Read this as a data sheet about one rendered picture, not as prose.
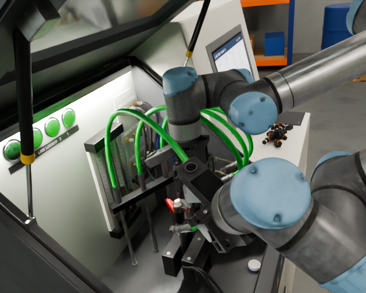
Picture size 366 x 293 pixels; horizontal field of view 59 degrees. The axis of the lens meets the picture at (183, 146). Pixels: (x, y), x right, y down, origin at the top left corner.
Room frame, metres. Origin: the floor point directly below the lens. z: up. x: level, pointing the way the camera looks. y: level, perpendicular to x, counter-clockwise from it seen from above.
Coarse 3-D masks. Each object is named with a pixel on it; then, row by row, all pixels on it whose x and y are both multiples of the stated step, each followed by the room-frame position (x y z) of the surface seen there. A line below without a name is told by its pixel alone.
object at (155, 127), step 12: (120, 108) 0.68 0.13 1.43; (108, 120) 0.72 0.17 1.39; (144, 120) 0.61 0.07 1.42; (108, 132) 0.75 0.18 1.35; (108, 144) 0.76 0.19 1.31; (168, 144) 0.56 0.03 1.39; (108, 156) 0.77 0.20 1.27; (180, 156) 0.53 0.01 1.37; (108, 168) 0.78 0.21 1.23; (192, 228) 0.53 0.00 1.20
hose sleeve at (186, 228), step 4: (184, 224) 0.56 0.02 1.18; (188, 224) 0.54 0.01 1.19; (176, 228) 0.57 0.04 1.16; (180, 228) 0.56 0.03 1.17; (184, 228) 0.54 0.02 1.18; (188, 228) 0.53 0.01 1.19; (176, 232) 0.57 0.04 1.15; (180, 232) 0.56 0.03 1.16; (184, 232) 0.55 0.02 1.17; (188, 232) 0.54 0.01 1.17
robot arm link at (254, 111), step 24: (336, 48) 0.57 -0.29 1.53; (360, 48) 0.56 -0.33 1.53; (288, 72) 0.56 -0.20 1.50; (312, 72) 0.54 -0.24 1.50; (336, 72) 0.54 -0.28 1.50; (360, 72) 0.55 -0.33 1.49; (240, 96) 0.53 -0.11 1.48; (264, 96) 0.52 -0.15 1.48; (288, 96) 0.53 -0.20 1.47; (312, 96) 0.54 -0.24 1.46; (240, 120) 0.50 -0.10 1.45; (264, 120) 0.50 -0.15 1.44
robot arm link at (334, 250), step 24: (336, 192) 0.32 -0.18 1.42; (312, 216) 0.26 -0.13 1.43; (336, 216) 0.27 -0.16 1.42; (360, 216) 0.28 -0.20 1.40; (312, 240) 0.24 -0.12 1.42; (336, 240) 0.24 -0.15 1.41; (360, 240) 0.25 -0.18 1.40; (312, 264) 0.24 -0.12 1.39; (336, 264) 0.23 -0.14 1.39; (360, 264) 0.23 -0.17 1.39; (336, 288) 0.22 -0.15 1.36; (360, 288) 0.22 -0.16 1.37
